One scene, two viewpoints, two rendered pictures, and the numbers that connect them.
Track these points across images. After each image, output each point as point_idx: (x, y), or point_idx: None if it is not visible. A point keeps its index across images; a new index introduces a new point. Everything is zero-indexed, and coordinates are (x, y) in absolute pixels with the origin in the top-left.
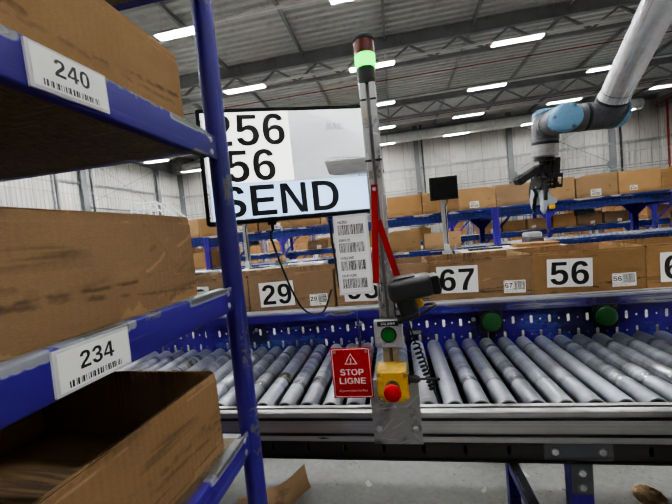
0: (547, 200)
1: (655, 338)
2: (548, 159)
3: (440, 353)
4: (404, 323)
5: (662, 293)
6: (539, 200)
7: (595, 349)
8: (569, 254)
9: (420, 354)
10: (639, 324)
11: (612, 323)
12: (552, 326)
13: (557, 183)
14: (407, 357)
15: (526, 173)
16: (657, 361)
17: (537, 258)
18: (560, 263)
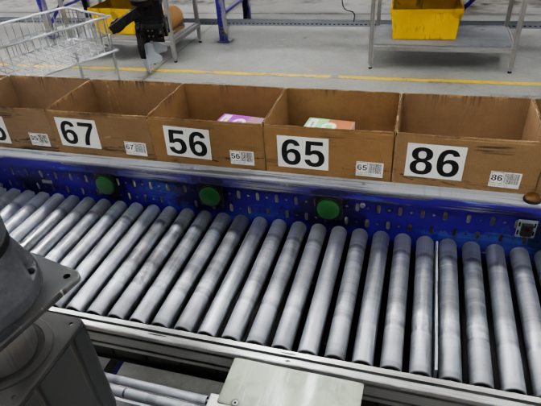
0: (146, 59)
1: (232, 229)
2: (137, 6)
3: (32, 217)
4: (34, 171)
5: (262, 182)
6: (158, 48)
7: (164, 234)
8: (184, 122)
9: (14, 216)
10: (251, 205)
11: (213, 205)
12: (171, 195)
13: (157, 37)
14: (10, 215)
15: (117, 20)
16: (173, 263)
17: (154, 122)
18: (176, 131)
